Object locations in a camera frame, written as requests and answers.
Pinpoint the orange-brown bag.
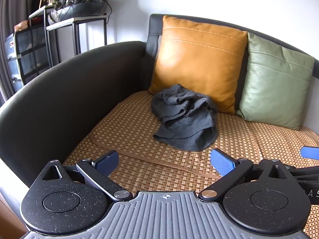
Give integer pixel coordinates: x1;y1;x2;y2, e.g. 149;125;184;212
14;20;32;31

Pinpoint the white-topped side table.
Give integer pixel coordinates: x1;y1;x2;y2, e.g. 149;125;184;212
46;15;108;65

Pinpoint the black power cable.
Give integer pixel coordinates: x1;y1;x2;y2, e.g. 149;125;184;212
104;0;113;23

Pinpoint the orange leather cushion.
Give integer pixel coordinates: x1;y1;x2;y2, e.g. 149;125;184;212
148;15;248;115

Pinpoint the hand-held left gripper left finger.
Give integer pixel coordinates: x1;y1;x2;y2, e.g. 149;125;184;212
41;150;133;202

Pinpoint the tall black-framed side table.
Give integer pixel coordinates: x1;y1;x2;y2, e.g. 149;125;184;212
28;5;61;68

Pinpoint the dark leather sofa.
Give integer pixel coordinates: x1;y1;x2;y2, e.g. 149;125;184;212
0;14;319;188

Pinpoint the woven rattan seat mat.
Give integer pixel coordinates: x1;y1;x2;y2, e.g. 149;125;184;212
62;139;319;239
254;126;319;170
90;91;265;180

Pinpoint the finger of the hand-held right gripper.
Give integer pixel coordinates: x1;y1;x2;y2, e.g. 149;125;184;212
300;146;319;160
287;166;319;182

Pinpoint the grey curtain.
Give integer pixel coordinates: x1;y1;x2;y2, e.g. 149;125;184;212
0;0;35;105

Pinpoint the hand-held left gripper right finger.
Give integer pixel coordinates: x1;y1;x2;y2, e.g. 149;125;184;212
199;149;289;202

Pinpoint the green leather cushion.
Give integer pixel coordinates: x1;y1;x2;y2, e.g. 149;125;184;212
235;32;316;130

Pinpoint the grey t-shirt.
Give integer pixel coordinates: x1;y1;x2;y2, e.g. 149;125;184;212
153;84;218;152

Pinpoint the rockery bonsai tray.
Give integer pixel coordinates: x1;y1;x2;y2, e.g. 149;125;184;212
48;0;109;25

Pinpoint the plastic storage drawer unit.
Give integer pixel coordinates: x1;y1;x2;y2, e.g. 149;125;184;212
5;26;49;86

